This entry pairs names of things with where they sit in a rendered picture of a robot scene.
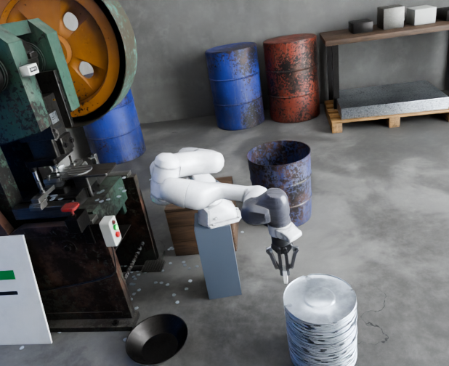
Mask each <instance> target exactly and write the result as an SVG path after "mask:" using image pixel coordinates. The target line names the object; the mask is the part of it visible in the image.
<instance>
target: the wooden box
mask: <svg viewBox="0 0 449 366"><path fill-rule="evenodd" d="M214 179H215V180H217V181H219V182H220V183H225V184H233V181H232V176H225V177H218V178H214ZM230 201H232V203H233V204H234V206H235V207H236V208H237V205H236V201H235V200H230ZM164 211H165V213H166V219H167V222H168V226H169V231H170V234H171V238H172V242H173V245H174V250H175V253H176V256H186V255H195V254H199V251H198V245H197V242H196V238H195V232H194V218H195V213H197V212H198V210H193V209H189V208H182V207H179V206H176V205H173V204H168V205H166V207H165V209H164ZM238 225H239V221H238V222H235V223H232V224H230V226H231V231H232V238H233V243H234V248H235V251H237V249H238Z"/></svg>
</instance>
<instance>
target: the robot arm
mask: <svg viewBox="0 0 449 366"><path fill-rule="evenodd" d="M224 161H225V160H224V158H223V155H222V154H221V153H219V152H216V151H213V150H207V149H201V148H196V147H186V148H182V149H181V150H180V151H179V152H178V153H174V154H171V153H164V152H163V153H161V154H159V155H157V156H156V157H155V160H154V161H153V162H152V163H151V165H150V174H151V181H150V198H151V200H152V201H153V202H154V203H156V204H157V205H162V206H166V205H168V204H173V205H176V206H179V207H182V208H189V209H193V210H198V223H199V224H200V225H202V226H205V227H208V228H210V229H213V228H216V227H220V226H224V225H227V224H232V223H235V222H238V221H239V220H240V219H241V217H242V220H244V222H246V223H247V224H250V225H260V224H267V226H268V230H269V234H270V235H271V241H272V244H271V246H270V247H267V248H266V252H267V254H268V255H269V256H270V258H271V261H272V263H273V265H274V268H275V269H279V270H280V276H283V280H284V284H288V276H289V275H290V269H293V268H294V263H295V259H296V254H297V253H298V251H299V247H298V246H297V245H296V246H295V245H293V243H292V242H293V241H295V240H296V239H297V238H299V237H301V236H302V231H301V230H299V229H298V228H297V227H296V226H295V225H294V224H293V223H292V222H291V218H290V216H289V213H290V208H289V203H288V197H287V195H286V193H285V192H284V191H283V190H282V189H278V188H269V189H268V190H267V189H266V188H264V187H262V186H258V185H257V186H241V185H235V184H225V183H218V182H215V179H214V177H213V176H212V175H210V173H218V172H220V171H221V170H222V168H223V166H224ZM184 176H189V178H190V179H181V177H184ZM230 200H235V201H240V202H243V207H242V209H241V211H240V210H239V209H238V208H236V207H235V206H234V204H233V203H232V201H230ZM292 248H293V254H292V258H291V263H290V264H289V261H288V252H289V251H290V250H291V249H292ZM272 250H274V251H275V252H276V253H277V254H278V262H279V264H278V263H277V261H276V258H275V256H274V253H273V252H272ZM281 254H284V256H285V261H286V265H285V266H283V262H282V256H281Z"/></svg>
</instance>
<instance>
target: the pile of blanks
mask: <svg viewBox="0 0 449 366"><path fill-rule="evenodd" d="M284 312H285V316H286V329H287V338H288V347H289V351H290V352H289V354H290V357H291V361H292V362H293V364H294V365H295V366H354V365H355V363H356V360H357V304H356V308H355V310H354V312H353V314H352V315H351V316H350V317H349V318H348V319H347V320H345V321H343V322H341V323H339V324H337V325H332V326H327V327H318V325H316V326H311V325H306V324H304V323H302V322H300V321H298V320H296V319H294V318H293V317H292V316H291V315H290V314H289V313H288V311H287V310H286V308H285V305H284Z"/></svg>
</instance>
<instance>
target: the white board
mask: <svg viewBox="0 0 449 366"><path fill-rule="evenodd" d="M47 343H52V337H51V334H50V331H49V326H48V323H47V320H46V315H45V312H44V308H43V304H42V301H41V297H40V293H39V288H38V286H37V282H36V277H35V274H34V271H33V267H32V263H31V258H30V256H29V252H28V247H27V245H26V241H25V237H24V235H9V236H0V345H16V344H47Z"/></svg>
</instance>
